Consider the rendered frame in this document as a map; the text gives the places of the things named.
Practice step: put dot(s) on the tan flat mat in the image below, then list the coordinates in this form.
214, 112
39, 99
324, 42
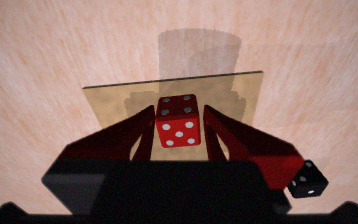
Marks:
234, 95

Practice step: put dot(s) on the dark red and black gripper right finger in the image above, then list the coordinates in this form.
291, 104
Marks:
278, 160

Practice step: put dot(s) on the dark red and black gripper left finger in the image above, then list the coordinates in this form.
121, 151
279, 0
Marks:
116, 141

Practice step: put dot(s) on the black die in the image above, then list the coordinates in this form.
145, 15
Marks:
308, 182

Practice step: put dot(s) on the red die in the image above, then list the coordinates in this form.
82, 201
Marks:
178, 122

